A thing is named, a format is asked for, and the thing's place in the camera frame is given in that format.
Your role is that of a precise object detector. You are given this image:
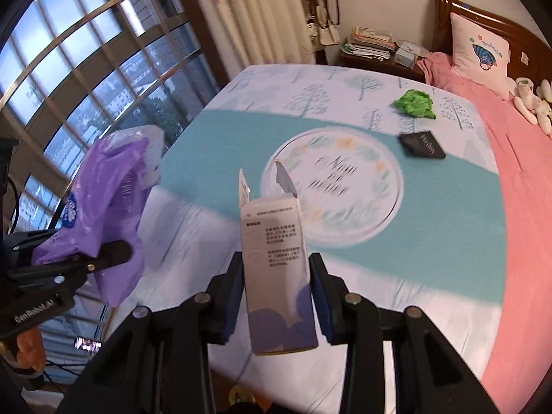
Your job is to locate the wooden nightstand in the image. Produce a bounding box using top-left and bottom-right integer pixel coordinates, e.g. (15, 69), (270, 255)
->
(336, 52), (425, 82)

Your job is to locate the operator left hand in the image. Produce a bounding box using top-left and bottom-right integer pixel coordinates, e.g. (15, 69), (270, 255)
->
(1, 326), (46, 372)

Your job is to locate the metal window security grille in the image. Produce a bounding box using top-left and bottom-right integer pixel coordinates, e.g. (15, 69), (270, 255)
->
(1, 0), (219, 233)

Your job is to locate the pink blanket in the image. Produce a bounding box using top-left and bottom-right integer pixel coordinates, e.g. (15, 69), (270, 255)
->
(419, 52), (551, 413)

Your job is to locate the white whale-print pillow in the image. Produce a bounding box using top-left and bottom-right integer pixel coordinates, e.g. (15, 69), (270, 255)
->
(450, 13), (510, 101)

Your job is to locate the white plush toy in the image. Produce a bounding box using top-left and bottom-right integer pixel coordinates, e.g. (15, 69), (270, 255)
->
(514, 78), (551, 138)

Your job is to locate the cream pleated curtain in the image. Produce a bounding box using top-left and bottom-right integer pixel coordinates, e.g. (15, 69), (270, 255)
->
(199, 0), (315, 77)

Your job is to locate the dark wooden headboard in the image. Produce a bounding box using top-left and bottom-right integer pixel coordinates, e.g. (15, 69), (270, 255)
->
(432, 0), (552, 92)

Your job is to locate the black Talopn card box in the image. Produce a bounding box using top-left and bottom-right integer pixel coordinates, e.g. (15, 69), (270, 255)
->
(398, 131), (446, 160)

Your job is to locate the white purple carton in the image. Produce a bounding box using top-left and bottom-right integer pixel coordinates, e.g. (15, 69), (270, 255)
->
(239, 160), (318, 355)

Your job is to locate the hanging handbag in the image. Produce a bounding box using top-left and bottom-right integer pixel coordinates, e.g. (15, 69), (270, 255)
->
(305, 0), (341, 50)

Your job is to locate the clear tissue box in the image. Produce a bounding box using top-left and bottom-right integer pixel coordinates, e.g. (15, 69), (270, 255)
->
(394, 40), (430, 68)

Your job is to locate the crumpled green paper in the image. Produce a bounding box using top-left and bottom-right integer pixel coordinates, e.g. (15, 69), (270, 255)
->
(392, 89), (436, 120)

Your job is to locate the purple plastic bag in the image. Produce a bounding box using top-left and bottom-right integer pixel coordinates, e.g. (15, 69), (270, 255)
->
(32, 125), (165, 307)

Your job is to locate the white tree-print bed sheet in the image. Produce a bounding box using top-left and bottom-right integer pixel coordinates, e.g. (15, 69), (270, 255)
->
(112, 66), (506, 376)

